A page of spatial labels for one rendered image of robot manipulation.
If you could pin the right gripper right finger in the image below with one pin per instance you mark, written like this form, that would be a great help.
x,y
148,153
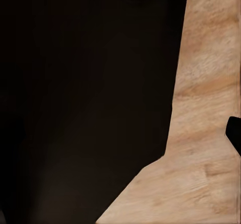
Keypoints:
x,y
233,132

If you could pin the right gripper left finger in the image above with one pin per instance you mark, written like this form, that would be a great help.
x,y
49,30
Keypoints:
x,y
12,132

